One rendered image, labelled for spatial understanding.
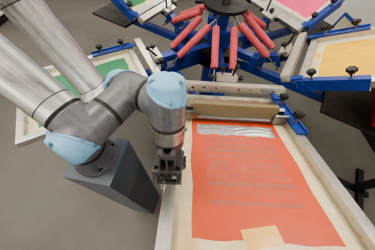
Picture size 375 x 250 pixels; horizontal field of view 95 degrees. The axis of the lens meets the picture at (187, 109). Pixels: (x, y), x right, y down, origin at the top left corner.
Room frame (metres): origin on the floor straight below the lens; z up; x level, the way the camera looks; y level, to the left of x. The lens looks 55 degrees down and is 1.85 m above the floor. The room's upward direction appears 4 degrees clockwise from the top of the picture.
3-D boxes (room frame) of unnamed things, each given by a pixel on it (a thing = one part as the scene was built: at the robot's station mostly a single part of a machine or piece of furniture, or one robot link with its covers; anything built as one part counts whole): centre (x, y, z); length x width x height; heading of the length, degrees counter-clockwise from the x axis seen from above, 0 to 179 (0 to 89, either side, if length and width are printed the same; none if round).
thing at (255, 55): (1.31, -0.22, 0.99); 0.82 x 0.79 x 0.12; 1
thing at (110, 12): (1.64, 0.36, 0.91); 1.34 x 0.41 x 0.08; 61
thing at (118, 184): (0.21, 0.33, 0.60); 0.18 x 0.18 x 1.20; 83
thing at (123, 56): (0.85, 0.56, 1.05); 1.08 x 0.61 x 0.23; 121
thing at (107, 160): (0.21, 0.33, 1.25); 0.15 x 0.15 x 0.10
